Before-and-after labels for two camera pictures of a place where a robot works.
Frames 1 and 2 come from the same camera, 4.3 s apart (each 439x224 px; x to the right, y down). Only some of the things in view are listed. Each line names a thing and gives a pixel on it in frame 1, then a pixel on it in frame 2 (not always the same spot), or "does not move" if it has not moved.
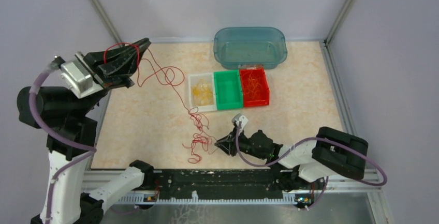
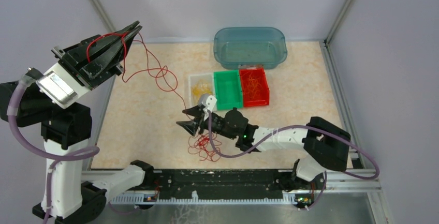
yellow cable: (202, 93) does not move
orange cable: (253, 82) does not move
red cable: (130, 45) -> (157, 79)
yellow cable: (196, 91) does not move
